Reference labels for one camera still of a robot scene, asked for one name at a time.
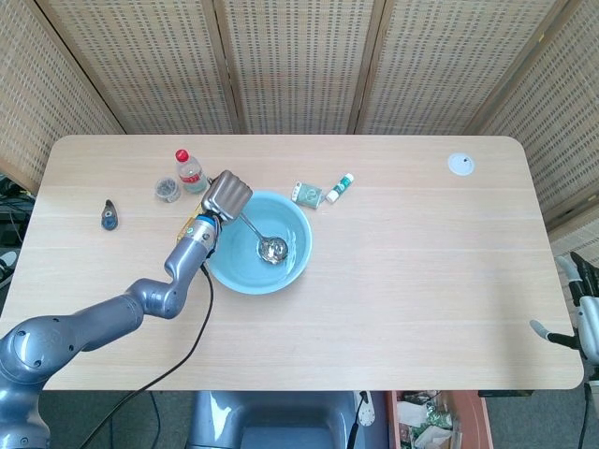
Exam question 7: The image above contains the gold foil packet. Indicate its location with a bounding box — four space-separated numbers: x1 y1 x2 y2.
174 212 202 242

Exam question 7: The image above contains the left robot hand grey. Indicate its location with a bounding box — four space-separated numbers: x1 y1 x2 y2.
200 169 255 225

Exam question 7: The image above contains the green paper packet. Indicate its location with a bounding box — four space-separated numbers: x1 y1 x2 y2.
291 181 325 210

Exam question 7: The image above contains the white plug with cable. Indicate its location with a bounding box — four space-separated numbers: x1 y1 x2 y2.
348 390 376 449

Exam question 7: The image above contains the woven rattan screen panel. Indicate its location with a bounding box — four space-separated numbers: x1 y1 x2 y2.
36 0 245 136
354 0 562 137
475 0 599 244
213 0 387 136
0 0 124 196

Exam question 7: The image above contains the steel ladle black handle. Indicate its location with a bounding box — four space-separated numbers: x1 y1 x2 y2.
238 212 290 266

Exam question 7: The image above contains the clear bottle red cap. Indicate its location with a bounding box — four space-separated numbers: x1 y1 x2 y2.
175 148 209 195

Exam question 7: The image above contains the white round cable grommet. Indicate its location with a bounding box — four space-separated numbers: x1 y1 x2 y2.
446 152 478 178

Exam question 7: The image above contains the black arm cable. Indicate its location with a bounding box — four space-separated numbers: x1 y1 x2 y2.
79 242 217 449

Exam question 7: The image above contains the light blue bowl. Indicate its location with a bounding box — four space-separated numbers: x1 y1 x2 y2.
204 189 314 296

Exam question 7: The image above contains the white green glue stick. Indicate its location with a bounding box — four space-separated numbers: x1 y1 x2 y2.
326 172 356 205

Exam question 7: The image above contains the blue correction tape dispenser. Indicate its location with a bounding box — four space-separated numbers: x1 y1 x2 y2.
99 197 121 232

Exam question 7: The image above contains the right robot hand white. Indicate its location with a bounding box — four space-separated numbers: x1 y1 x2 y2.
529 251 599 364

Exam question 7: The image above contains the red-brown box with clutter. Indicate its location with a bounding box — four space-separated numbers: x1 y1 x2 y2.
385 389 495 449

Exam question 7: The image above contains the small clear jar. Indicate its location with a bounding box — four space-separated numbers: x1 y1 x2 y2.
154 176 182 204

